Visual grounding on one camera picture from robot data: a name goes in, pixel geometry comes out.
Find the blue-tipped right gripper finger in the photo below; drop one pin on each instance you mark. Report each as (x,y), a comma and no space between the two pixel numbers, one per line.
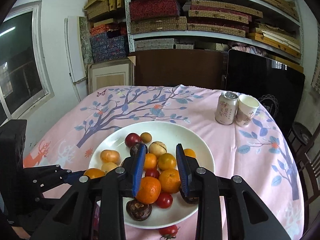
(69,177)

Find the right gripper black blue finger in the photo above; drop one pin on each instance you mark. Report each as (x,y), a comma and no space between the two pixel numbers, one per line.
(72,215)
(246,214)

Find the small orange fruit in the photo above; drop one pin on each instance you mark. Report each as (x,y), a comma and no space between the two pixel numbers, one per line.
(93,173)

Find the small pale yellow fruit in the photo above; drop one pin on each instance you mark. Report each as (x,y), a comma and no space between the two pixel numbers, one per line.
(107,167)

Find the dark brown central chestnut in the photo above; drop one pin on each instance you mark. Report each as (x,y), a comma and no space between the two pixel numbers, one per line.
(189,200)

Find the dark brown water chestnut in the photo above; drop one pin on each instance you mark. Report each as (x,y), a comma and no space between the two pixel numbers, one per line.
(138,211)

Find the dark round chestnut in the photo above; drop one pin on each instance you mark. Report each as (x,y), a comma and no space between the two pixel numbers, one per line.
(134,149)

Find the dark red plum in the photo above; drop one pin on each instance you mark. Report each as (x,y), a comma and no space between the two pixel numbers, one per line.
(132,139)

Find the red tomato with stem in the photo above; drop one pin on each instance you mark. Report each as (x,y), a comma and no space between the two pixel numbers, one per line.
(169,232)

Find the large orange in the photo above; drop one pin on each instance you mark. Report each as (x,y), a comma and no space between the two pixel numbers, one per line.
(170,180)
(149,190)

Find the small orange mandarin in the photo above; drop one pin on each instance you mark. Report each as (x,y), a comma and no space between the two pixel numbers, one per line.
(150,162)

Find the small red tomato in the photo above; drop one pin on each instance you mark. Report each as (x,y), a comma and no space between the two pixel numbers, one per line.
(164,200)

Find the tiny kumquat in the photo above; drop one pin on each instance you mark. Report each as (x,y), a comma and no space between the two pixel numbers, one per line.
(146,137)

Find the pale yellow round fruit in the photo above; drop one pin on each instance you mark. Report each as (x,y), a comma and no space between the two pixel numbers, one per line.
(157,148)

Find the yellow green-stemmed citrus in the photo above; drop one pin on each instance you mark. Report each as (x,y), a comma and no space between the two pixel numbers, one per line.
(166,161)

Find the person's left hand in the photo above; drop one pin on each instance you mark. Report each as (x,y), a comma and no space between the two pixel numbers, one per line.
(18,233)

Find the pink deer print tablecloth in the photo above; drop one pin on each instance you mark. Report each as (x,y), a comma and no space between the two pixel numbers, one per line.
(259,152)

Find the dark wooden chair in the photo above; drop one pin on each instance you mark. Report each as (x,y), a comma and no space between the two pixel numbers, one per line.
(307,141)

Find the white oval plate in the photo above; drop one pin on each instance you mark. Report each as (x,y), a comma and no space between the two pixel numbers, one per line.
(171,135)

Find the pink beverage can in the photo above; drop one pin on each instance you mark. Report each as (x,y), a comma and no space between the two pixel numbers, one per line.
(226,108)

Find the white paper cup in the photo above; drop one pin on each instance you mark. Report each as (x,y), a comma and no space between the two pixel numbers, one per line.
(247,108)

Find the framed picture cardboard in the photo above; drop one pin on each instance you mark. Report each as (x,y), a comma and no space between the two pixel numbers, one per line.
(118,72)

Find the white leaning board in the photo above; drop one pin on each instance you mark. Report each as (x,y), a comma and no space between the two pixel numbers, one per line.
(73,49)

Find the black panel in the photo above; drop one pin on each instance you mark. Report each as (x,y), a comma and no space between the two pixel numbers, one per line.
(276,86)

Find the blue patterned box stack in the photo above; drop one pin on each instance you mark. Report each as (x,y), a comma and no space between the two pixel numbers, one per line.
(109,42)

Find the dark brown wooden board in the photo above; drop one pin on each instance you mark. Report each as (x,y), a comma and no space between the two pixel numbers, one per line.
(172,67)

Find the white metal shelf unit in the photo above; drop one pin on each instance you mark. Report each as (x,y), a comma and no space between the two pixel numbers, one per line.
(269,25)

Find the window with white frame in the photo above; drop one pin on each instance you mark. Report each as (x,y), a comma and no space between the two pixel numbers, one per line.
(24,77)

